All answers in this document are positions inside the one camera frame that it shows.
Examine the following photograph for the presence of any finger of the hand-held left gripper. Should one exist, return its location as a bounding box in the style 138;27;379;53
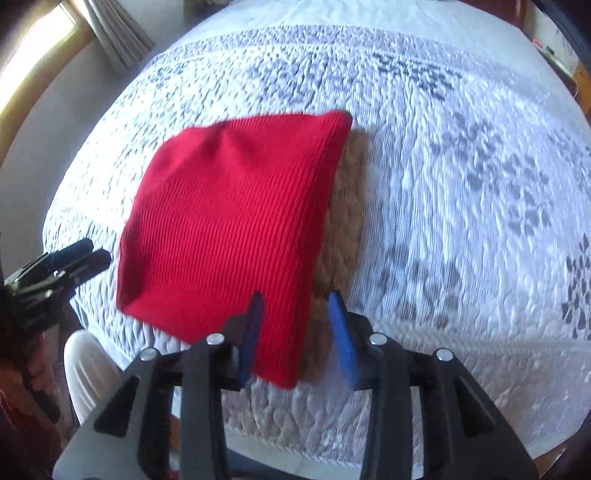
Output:
48;237;94;274
58;249;113;289

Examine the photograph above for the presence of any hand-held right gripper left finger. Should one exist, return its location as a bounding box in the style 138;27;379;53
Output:
52;291;266;480

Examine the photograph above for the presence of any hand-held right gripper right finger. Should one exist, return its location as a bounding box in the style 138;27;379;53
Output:
327;291;539;480

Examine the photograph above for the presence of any red knit sweater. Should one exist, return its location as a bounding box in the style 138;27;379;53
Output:
115;110;354;389

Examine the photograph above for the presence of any person's left hand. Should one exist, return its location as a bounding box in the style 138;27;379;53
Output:
25;344;60;407

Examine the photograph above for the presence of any person's leg in white pants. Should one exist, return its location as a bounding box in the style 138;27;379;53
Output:
63;329;185;432

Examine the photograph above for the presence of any white patterned bedspread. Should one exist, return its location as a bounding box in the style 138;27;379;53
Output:
41;0;591;468

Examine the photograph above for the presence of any wooden framed window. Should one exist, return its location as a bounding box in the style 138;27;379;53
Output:
0;0;95;153

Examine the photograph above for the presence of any beige curtain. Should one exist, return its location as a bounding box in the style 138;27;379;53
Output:
79;0;157;71

